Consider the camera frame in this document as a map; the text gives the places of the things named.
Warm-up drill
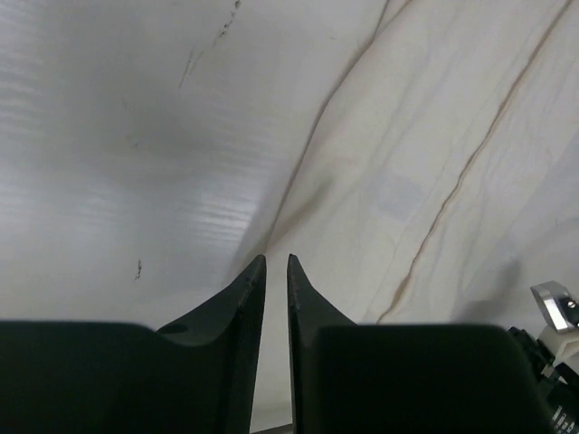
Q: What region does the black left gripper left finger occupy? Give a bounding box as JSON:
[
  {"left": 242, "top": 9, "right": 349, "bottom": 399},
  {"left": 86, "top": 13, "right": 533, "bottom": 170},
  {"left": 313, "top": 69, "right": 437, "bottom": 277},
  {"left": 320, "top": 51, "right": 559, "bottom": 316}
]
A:
[{"left": 1, "top": 256, "right": 267, "bottom": 433}]

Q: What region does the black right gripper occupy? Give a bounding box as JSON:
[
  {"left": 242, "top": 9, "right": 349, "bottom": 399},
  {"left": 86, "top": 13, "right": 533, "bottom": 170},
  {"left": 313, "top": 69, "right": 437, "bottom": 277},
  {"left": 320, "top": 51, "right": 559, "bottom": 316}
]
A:
[{"left": 508, "top": 327, "right": 578, "bottom": 433}]

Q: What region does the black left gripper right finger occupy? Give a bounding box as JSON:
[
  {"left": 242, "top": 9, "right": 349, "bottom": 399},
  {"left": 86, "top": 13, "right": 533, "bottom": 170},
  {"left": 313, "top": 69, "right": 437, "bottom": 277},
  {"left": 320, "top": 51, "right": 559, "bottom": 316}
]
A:
[{"left": 287, "top": 255, "right": 552, "bottom": 433}]

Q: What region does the white t shirt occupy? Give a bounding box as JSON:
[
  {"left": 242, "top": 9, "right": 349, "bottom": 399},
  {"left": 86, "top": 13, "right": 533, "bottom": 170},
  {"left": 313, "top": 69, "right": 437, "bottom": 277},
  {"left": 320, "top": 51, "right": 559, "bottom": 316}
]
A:
[{"left": 264, "top": 1, "right": 578, "bottom": 333}]

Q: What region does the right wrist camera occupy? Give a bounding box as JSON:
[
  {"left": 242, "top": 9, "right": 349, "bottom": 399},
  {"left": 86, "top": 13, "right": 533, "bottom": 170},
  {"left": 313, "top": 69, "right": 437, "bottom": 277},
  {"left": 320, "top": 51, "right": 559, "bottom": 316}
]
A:
[{"left": 530, "top": 281, "right": 578, "bottom": 364}]

